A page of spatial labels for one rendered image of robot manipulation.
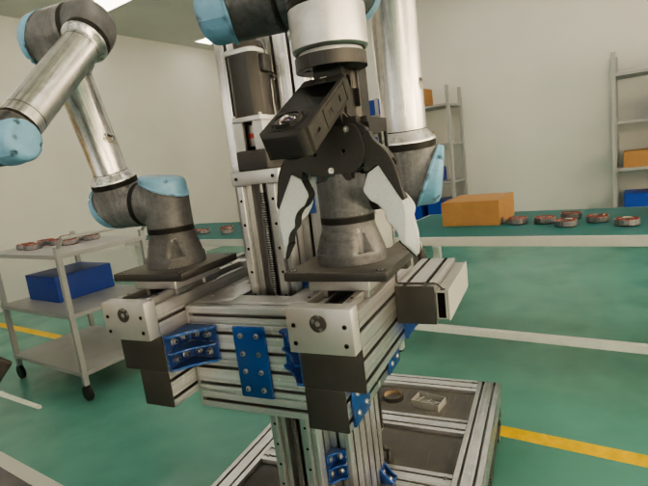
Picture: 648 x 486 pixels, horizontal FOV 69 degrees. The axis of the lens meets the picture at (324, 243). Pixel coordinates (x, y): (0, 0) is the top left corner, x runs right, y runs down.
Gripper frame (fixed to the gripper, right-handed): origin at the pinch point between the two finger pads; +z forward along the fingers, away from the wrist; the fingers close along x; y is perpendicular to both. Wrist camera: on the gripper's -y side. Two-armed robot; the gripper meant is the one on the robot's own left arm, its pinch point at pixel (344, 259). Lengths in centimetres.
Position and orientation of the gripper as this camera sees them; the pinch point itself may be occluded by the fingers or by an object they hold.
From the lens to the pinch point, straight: 48.1
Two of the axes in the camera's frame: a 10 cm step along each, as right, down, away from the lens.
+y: 4.1, -2.0, 8.9
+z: 1.2, 9.8, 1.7
